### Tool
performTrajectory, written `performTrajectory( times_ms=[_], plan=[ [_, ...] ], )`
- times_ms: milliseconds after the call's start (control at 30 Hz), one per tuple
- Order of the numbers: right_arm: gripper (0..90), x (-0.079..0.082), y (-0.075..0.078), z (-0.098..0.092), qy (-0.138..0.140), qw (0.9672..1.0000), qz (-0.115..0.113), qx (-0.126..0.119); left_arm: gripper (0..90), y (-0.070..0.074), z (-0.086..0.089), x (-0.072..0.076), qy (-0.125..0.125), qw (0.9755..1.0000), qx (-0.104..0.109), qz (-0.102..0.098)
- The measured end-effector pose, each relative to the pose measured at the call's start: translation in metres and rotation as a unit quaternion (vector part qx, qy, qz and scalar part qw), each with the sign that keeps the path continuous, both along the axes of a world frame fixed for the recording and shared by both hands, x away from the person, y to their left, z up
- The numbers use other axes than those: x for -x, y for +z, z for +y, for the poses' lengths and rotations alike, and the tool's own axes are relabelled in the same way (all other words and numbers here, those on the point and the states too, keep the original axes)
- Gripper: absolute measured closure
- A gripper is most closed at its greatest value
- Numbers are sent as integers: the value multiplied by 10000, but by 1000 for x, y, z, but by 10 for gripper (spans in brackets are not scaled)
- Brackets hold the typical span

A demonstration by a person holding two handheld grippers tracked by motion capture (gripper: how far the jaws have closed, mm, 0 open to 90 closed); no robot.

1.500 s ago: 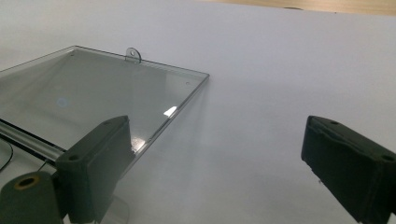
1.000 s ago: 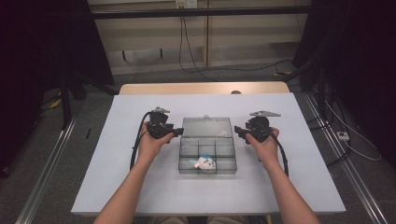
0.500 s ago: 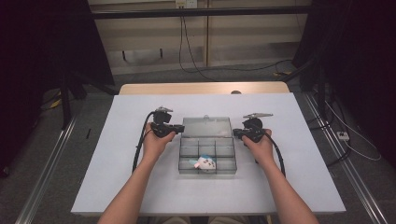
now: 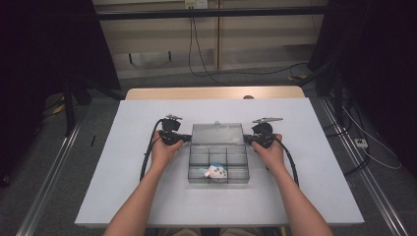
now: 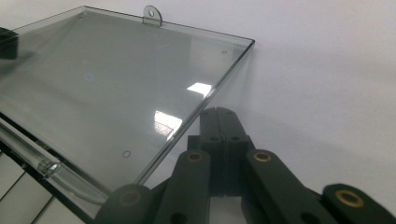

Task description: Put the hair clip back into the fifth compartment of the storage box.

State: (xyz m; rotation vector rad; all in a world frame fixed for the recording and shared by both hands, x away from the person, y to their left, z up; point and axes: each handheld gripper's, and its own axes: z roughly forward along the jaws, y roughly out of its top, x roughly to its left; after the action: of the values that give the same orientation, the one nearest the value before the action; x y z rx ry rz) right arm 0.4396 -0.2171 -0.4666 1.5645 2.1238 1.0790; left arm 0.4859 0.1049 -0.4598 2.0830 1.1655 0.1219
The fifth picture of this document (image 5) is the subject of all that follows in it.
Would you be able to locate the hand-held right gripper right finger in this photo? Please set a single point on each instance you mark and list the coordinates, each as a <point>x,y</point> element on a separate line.
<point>235,133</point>

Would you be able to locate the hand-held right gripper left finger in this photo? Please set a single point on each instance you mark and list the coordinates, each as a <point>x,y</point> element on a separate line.
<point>213,137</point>

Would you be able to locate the clear grey compartment box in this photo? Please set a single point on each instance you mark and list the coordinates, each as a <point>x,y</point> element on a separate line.
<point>102,93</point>

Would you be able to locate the white table cover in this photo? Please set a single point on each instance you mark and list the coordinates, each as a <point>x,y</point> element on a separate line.
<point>311,93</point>

